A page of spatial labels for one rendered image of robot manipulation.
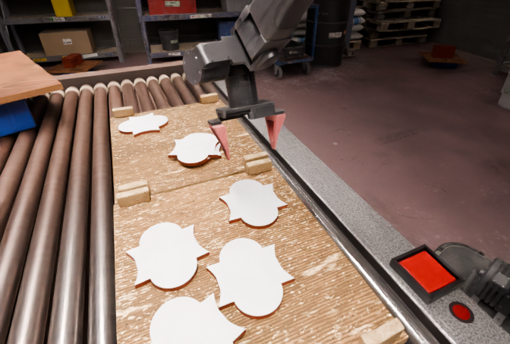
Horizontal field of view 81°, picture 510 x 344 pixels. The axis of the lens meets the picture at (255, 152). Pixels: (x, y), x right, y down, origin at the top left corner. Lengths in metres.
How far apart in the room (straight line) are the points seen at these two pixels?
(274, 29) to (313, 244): 0.35
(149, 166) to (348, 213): 0.45
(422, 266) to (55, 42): 5.09
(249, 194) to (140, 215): 0.21
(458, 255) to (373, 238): 1.07
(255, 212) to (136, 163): 0.33
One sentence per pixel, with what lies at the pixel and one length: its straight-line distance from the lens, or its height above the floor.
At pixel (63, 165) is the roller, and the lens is 0.88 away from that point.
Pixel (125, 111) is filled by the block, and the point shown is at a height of 0.96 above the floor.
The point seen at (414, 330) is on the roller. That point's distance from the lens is 0.52.
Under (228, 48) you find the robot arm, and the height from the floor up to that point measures 1.22.
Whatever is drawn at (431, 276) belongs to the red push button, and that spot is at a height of 0.93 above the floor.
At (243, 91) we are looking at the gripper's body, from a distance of 0.55.
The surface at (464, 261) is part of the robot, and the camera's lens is 1.65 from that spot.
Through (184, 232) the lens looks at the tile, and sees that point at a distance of 0.55.
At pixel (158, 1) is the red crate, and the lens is 4.78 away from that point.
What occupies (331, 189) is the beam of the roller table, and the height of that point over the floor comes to 0.92.
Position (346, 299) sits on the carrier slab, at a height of 0.94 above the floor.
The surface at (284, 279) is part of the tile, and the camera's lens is 0.48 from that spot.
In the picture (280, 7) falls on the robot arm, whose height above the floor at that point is 1.29.
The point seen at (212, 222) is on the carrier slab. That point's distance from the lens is 0.57.
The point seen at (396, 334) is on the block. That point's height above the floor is 0.96.
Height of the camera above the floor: 1.35
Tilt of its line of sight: 33 degrees down
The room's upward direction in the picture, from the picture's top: straight up
